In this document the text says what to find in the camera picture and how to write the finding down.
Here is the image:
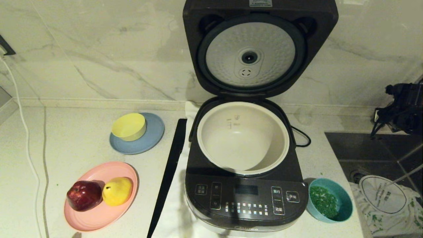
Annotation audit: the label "teal bowl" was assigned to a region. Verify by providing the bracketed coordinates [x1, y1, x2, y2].
[306, 178, 353, 222]

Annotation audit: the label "black rice cooker lid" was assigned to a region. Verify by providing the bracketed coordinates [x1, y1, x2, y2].
[183, 0, 339, 99]

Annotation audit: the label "white inner pot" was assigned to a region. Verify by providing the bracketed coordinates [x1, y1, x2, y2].
[197, 101, 290, 175]

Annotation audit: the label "black rice cooker body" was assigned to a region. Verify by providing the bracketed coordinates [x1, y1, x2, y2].
[184, 97, 309, 237]

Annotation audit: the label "yellow bowl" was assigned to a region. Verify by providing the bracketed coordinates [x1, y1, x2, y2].
[111, 113, 147, 142]

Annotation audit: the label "steel sink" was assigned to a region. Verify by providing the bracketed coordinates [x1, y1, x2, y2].
[324, 132, 423, 238]

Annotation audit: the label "white plastic bag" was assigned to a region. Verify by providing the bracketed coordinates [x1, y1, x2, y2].
[350, 181, 423, 237]

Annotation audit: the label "chopped green bits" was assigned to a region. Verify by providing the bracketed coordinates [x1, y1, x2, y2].
[309, 186, 339, 218]

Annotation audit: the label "black flat mat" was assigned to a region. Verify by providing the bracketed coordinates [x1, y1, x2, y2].
[146, 119, 187, 238]

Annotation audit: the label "blue plate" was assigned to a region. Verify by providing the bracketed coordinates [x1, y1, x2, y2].
[109, 113, 165, 155]

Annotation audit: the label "yellow pear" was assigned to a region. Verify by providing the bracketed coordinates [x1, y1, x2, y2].
[102, 177, 134, 206]

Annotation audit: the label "pink plate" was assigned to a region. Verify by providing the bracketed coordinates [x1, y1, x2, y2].
[64, 161, 139, 232]

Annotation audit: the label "dark red apple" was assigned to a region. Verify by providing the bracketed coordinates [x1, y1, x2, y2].
[66, 180, 103, 212]

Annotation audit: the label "black power cord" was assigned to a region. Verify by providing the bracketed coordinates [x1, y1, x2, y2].
[290, 126, 312, 147]

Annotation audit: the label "white cable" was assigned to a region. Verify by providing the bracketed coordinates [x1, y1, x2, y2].
[0, 56, 43, 238]

